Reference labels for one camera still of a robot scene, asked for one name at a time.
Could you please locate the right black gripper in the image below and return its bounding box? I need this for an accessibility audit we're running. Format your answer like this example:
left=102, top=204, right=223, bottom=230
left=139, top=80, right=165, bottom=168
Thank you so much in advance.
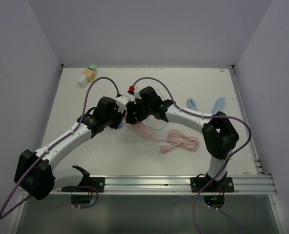
left=126, top=98, right=153, bottom=125

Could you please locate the pink power strip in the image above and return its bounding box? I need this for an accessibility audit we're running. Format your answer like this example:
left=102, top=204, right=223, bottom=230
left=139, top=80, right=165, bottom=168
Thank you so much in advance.
left=134, top=122, right=153, bottom=139

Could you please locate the white plug cube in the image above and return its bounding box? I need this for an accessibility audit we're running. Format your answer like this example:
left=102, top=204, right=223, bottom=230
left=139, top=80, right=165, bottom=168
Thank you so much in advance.
left=78, top=75, right=88, bottom=87

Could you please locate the tan plug cube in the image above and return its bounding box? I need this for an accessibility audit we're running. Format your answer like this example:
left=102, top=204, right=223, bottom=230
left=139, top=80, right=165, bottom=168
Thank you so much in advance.
left=83, top=68, right=96, bottom=82

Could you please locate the pink power strip cord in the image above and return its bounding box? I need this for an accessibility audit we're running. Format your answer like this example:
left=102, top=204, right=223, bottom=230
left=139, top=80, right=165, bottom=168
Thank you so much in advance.
left=150, top=130, right=200, bottom=155

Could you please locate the green plug cube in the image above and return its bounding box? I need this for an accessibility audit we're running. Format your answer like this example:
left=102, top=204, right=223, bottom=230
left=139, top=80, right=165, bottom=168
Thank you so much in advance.
left=88, top=64, right=97, bottom=71

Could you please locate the blue power strip cord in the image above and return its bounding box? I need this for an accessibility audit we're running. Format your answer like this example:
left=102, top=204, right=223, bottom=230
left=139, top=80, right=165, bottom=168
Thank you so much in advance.
left=186, top=97, right=200, bottom=112

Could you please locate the blue power strip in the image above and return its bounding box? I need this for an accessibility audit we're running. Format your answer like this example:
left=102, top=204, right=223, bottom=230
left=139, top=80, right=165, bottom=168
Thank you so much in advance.
left=211, top=97, right=225, bottom=114

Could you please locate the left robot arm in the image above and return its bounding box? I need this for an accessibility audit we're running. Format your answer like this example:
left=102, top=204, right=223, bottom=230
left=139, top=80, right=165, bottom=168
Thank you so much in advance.
left=14, top=96, right=130, bottom=200

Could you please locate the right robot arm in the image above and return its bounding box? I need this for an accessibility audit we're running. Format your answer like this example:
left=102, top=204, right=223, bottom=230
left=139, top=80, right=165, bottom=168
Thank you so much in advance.
left=126, top=86, right=239, bottom=191

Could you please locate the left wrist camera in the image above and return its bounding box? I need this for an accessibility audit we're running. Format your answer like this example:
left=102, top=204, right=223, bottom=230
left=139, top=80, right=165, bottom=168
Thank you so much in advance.
left=115, top=95, right=131, bottom=113

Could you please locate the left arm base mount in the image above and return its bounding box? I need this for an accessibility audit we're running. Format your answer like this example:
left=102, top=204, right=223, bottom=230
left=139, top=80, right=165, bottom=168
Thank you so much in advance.
left=61, top=176, right=105, bottom=193

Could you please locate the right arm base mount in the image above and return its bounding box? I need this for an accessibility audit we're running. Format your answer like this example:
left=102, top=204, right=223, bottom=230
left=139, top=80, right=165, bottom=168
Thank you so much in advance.
left=190, top=173, right=234, bottom=194

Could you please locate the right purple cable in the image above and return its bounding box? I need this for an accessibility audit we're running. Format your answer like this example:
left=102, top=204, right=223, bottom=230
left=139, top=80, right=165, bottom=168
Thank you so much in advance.
left=132, top=77, right=252, bottom=234

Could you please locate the purple cable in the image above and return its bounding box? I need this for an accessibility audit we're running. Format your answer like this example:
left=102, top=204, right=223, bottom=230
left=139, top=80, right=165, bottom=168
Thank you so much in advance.
left=0, top=77, right=122, bottom=220
left=132, top=77, right=252, bottom=234

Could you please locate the aluminium front rail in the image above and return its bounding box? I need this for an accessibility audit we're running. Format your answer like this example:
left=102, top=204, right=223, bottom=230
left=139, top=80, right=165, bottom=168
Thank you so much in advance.
left=20, top=174, right=274, bottom=195

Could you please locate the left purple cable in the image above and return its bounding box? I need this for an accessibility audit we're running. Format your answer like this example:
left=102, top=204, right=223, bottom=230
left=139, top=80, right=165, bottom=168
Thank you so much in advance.
left=0, top=77, right=122, bottom=220

